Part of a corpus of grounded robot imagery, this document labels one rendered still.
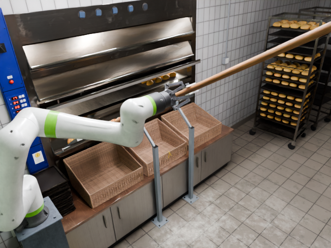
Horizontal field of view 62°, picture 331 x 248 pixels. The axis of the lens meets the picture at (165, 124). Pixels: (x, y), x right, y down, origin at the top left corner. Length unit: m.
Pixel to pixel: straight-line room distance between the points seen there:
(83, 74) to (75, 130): 1.37
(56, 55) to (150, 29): 0.99
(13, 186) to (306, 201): 3.03
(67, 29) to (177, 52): 1.27
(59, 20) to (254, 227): 2.62
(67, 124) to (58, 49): 1.27
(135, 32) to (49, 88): 0.96
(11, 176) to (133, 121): 0.51
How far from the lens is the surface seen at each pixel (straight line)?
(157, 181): 2.67
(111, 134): 1.17
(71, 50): 2.43
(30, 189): 1.49
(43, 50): 2.36
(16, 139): 1.12
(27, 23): 2.30
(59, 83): 2.45
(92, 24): 2.50
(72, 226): 2.43
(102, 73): 2.60
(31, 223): 1.62
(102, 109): 2.71
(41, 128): 1.23
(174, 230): 3.00
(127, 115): 1.08
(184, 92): 1.36
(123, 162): 2.89
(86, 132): 1.19
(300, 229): 3.25
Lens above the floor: 2.31
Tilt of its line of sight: 29 degrees down
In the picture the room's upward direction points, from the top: 2 degrees counter-clockwise
